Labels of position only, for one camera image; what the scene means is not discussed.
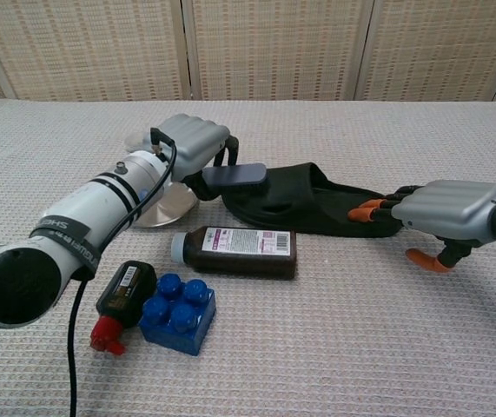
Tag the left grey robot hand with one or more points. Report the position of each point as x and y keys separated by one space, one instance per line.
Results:
x=195 y=143

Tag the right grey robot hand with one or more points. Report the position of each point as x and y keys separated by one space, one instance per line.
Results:
x=447 y=208

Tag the grey brush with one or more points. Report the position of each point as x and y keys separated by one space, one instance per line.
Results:
x=234 y=176

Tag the black slipper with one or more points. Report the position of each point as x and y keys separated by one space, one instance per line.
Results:
x=308 y=204

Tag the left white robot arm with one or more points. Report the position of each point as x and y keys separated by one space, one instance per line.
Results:
x=56 y=243

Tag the round steel plate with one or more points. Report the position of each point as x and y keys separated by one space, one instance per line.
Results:
x=165 y=208

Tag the brown bottle with white cap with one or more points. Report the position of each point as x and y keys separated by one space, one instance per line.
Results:
x=247 y=254

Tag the woven folding screen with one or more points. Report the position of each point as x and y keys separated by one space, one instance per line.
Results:
x=273 y=48

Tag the beige waffle table cloth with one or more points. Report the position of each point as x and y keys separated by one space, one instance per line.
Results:
x=360 y=326

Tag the black bottle with red cap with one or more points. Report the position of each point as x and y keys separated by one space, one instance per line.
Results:
x=121 y=295

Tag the blue toy building block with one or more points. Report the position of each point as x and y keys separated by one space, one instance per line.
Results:
x=178 y=321

